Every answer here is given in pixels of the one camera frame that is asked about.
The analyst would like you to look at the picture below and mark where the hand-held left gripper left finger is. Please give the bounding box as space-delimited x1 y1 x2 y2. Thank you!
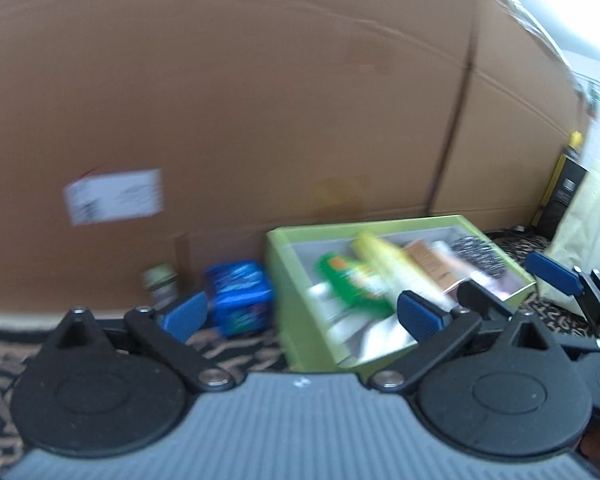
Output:
40 292 236 393

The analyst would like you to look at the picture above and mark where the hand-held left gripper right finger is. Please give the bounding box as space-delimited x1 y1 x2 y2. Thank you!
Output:
367 290 563 393

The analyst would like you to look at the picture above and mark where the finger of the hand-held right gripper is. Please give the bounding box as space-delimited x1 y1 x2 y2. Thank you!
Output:
525 251 600 323
456 280 515 320

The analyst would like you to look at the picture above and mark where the brown box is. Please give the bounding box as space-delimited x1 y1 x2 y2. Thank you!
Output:
405 240 462 295

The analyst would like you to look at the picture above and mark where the light green cardboard box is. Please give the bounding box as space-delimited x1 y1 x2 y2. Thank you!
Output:
266 215 537 378

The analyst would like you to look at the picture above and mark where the small bottle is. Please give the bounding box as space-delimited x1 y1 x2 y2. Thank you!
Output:
144 264 178 311

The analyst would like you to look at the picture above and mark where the steel wool scrubber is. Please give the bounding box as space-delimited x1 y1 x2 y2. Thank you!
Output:
450 235 506 278

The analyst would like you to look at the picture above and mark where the yellow bottle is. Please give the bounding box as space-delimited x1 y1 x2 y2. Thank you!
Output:
352 232 451 311

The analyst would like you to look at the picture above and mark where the blue tissue packet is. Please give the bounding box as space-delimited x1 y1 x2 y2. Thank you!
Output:
204 260 276 337

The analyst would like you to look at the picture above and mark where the cream paper bag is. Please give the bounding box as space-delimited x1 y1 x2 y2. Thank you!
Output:
540 160 600 317

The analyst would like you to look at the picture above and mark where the green orange packet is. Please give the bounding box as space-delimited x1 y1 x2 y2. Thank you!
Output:
314 252 396 318

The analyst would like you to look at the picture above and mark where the black box with yellow edge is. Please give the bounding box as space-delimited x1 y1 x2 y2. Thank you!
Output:
532 132 588 238

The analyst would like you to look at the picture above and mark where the white shipping label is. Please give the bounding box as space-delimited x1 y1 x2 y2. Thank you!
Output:
64 169 165 226

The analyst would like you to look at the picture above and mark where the large brown cardboard carton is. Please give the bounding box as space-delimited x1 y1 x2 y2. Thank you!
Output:
430 0 591 233
0 0 481 313

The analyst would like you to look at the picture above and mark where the black patterned mat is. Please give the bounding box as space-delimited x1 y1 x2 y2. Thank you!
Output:
0 230 600 476

